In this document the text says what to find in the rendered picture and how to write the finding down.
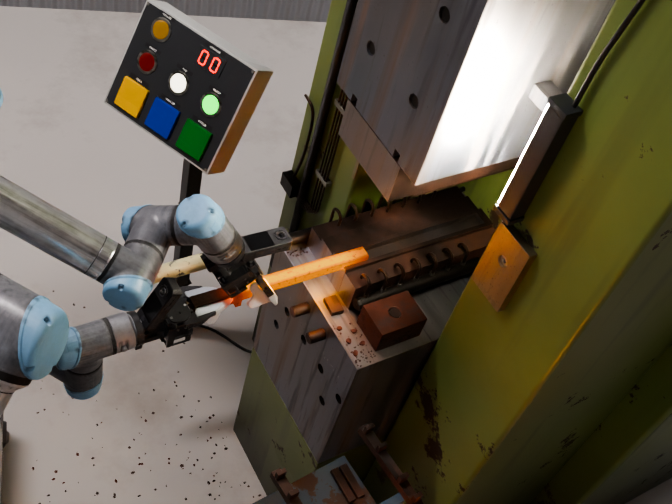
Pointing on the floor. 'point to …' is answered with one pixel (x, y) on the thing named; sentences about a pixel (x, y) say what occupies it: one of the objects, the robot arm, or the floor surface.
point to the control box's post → (191, 177)
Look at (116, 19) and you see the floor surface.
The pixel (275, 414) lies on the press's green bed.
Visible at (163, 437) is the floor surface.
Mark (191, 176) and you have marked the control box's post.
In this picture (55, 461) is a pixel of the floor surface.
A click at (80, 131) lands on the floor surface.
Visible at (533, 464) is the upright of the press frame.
